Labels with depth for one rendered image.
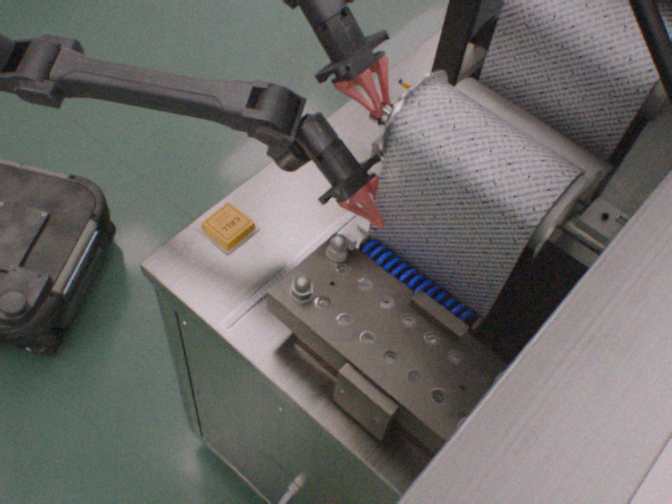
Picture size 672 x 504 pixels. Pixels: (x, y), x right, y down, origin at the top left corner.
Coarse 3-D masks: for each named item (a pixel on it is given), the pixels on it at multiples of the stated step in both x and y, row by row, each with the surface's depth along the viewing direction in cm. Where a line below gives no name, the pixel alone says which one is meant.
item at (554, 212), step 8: (584, 176) 92; (576, 184) 90; (568, 192) 89; (576, 192) 89; (560, 200) 89; (568, 200) 89; (552, 208) 89; (560, 208) 89; (552, 216) 89; (544, 224) 90; (536, 232) 91; (544, 232) 90; (536, 240) 92
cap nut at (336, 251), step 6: (330, 240) 112; (336, 240) 111; (342, 240) 111; (330, 246) 113; (336, 246) 111; (342, 246) 111; (330, 252) 113; (336, 252) 112; (342, 252) 112; (330, 258) 114; (336, 258) 113; (342, 258) 114
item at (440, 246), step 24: (384, 168) 104; (384, 192) 107; (408, 192) 103; (384, 216) 111; (408, 216) 107; (432, 216) 103; (384, 240) 116; (408, 240) 111; (432, 240) 107; (456, 240) 103; (480, 240) 99; (432, 264) 111; (456, 264) 106; (480, 264) 102; (504, 264) 99; (456, 288) 110; (480, 288) 106; (480, 312) 110
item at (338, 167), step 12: (336, 144) 110; (324, 156) 109; (336, 156) 109; (348, 156) 110; (372, 156) 112; (324, 168) 110; (336, 168) 109; (348, 168) 109; (360, 168) 110; (336, 180) 110; (348, 180) 108; (336, 192) 107
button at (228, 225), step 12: (228, 204) 131; (216, 216) 130; (228, 216) 130; (240, 216) 130; (204, 228) 129; (216, 228) 128; (228, 228) 128; (240, 228) 129; (252, 228) 130; (216, 240) 129; (228, 240) 127; (240, 240) 130
